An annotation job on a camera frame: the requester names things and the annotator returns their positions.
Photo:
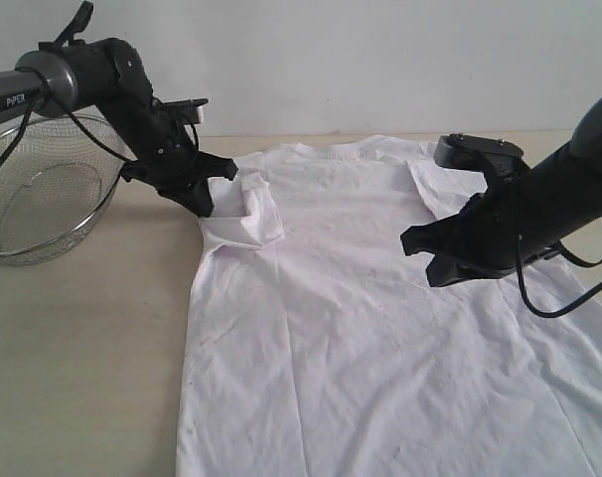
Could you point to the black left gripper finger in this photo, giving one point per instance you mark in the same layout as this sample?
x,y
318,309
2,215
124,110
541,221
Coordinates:
x,y
195,197
208,166

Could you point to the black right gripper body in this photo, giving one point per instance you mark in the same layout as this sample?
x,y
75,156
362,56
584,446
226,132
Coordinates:
x,y
519,220

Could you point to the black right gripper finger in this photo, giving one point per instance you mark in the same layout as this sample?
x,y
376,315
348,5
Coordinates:
x,y
441,237
446,270

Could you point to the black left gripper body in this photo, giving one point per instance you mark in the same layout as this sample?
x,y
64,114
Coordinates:
x,y
172,169

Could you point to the white t-shirt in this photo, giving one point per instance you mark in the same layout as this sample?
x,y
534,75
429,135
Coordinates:
x,y
315,346

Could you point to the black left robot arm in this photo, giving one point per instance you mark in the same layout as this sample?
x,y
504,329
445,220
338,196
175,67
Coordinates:
x,y
57,80

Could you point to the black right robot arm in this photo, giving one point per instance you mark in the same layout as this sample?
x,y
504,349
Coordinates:
x,y
577,167

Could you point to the metal mesh basket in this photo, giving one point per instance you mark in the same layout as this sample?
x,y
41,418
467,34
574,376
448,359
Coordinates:
x,y
55,186

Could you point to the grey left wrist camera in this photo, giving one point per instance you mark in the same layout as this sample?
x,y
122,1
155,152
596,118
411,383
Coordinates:
x,y
188,111

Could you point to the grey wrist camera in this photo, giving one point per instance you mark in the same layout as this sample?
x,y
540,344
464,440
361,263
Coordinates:
x,y
188,111
499,161

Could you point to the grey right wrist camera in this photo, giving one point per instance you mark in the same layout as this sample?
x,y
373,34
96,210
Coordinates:
x,y
499,161

